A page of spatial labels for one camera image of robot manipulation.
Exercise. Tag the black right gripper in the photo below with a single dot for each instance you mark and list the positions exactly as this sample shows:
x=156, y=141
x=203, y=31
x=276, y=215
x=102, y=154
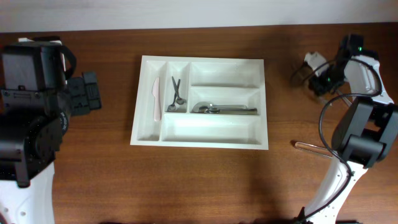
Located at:
x=314, y=84

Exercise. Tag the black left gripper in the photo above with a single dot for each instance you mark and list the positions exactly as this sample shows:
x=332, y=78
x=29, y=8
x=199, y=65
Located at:
x=87, y=91

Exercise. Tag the pink plastic knife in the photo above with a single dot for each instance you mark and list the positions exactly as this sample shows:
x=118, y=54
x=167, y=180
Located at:
x=156, y=95

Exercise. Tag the small dark teaspoon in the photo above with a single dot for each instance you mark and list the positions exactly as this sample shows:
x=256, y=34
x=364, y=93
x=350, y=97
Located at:
x=178, y=100
x=172, y=107

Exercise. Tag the steel spoon tray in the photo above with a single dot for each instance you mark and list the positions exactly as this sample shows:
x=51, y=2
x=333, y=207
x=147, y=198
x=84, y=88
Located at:
x=208, y=104

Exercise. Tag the steel fork tines down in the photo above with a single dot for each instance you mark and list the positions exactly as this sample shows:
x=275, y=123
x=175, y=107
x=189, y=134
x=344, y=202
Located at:
x=324, y=101

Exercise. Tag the steel fork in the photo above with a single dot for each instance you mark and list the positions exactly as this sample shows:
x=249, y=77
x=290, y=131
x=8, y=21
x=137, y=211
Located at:
x=345, y=99

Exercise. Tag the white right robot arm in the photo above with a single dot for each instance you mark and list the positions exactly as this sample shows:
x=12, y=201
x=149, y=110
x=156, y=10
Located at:
x=366, y=132

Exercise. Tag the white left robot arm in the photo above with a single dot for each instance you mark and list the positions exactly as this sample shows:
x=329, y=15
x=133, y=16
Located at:
x=39, y=97

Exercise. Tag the white plastic cutlery tray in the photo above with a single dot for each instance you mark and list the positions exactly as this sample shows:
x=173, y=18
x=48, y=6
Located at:
x=221, y=81

